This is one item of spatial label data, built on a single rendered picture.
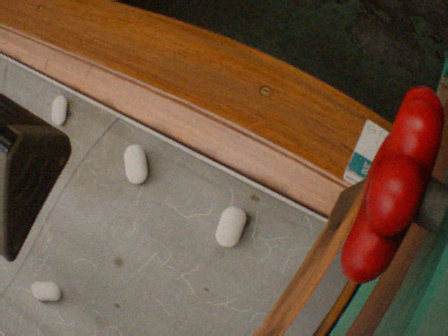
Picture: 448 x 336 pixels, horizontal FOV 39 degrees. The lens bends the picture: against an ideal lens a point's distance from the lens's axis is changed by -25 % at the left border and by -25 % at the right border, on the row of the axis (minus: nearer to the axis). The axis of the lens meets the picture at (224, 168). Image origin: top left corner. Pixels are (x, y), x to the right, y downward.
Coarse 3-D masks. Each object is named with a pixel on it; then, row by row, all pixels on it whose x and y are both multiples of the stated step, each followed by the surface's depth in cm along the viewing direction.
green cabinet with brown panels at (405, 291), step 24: (408, 240) 39; (432, 240) 13; (408, 264) 30; (432, 264) 11; (360, 288) 51; (384, 288) 38; (408, 288) 13; (432, 288) 9; (360, 312) 48; (384, 312) 28; (408, 312) 10; (432, 312) 9
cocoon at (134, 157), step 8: (128, 152) 69; (136, 152) 68; (128, 160) 68; (136, 160) 68; (144, 160) 69; (128, 168) 68; (136, 168) 68; (144, 168) 68; (128, 176) 68; (136, 176) 68; (144, 176) 68
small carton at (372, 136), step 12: (372, 132) 67; (384, 132) 67; (360, 144) 66; (372, 144) 66; (360, 156) 66; (372, 156) 66; (348, 168) 65; (360, 168) 65; (348, 180) 67; (360, 180) 66
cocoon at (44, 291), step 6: (36, 282) 62; (42, 282) 62; (48, 282) 62; (36, 288) 61; (42, 288) 62; (48, 288) 62; (54, 288) 62; (36, 294) 61; (42, 294) 61; (48, 294) 61; (54, 294) 62; (60, 294) 62; (42, 300) 62; (54, 300) 62
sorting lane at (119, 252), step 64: (0, 64) 77; (64, 128) 72; (128, 128) 72; (64, 192) 69; (128, 192) 69; (192, 192) 69; (256, 192) 69; (0, 256) 65; (64, 256) 66; (128, 256) 66; (192, 256) 66; (256, 256) 66; (0, 320) 61; (64, 320) 62; (128, 320) 63; (192, 320) 63; (256, 320) 63
